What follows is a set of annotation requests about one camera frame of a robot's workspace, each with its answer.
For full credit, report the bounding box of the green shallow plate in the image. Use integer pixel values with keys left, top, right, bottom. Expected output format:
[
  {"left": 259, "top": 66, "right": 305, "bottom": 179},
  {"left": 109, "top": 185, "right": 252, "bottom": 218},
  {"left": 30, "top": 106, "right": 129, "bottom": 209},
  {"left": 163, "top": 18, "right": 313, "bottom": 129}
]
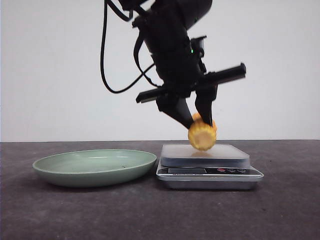
[{"left": 32, "top": 149, "right": 157, "bottom": 188}]

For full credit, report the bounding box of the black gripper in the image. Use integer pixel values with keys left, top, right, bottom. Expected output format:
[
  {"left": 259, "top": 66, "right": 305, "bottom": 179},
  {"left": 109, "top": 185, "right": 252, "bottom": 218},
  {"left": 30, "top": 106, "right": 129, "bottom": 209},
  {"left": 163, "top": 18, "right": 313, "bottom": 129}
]
[{"left": 136, "top": 41, "right": 247, "bottom": 129}]

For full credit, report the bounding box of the yellow corn cob piece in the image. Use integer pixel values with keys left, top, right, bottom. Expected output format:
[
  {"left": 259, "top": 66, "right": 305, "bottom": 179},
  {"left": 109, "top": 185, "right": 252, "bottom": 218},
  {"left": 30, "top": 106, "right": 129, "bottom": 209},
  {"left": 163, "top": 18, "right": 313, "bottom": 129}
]
[{"left": 188, "top": 112, "right": 217, "bottom": 151}]

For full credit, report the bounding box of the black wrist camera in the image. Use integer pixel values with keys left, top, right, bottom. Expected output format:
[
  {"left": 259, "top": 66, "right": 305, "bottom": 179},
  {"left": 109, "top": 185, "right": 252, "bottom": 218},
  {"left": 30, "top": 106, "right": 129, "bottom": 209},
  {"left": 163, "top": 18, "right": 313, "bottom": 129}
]
[{"left": 190, "top": 35, "right": 207, "bottom": 58}]

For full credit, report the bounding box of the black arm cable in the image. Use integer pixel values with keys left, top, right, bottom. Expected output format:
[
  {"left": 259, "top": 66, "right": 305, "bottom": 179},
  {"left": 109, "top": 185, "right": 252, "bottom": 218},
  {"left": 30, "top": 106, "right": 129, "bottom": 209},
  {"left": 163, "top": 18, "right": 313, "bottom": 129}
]
[{"left": 99, "top": 0, "right": 157, "bottom": 95}]

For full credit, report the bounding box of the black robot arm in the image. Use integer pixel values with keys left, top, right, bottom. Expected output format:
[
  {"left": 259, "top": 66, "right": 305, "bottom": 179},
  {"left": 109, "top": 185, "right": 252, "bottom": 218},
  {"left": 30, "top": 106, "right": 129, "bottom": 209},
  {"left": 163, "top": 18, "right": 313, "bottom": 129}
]
[{"left": 120, "top": 0, "right": 246, "bottom": 129}]

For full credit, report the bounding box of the silver digital kitchen scale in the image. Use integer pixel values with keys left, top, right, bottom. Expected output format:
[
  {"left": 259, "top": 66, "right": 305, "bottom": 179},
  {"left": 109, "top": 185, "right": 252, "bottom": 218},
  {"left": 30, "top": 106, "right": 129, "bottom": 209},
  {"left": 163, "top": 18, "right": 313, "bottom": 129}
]
[{"left": 156, "top": 144, "right": 264, "bottom": 190}]

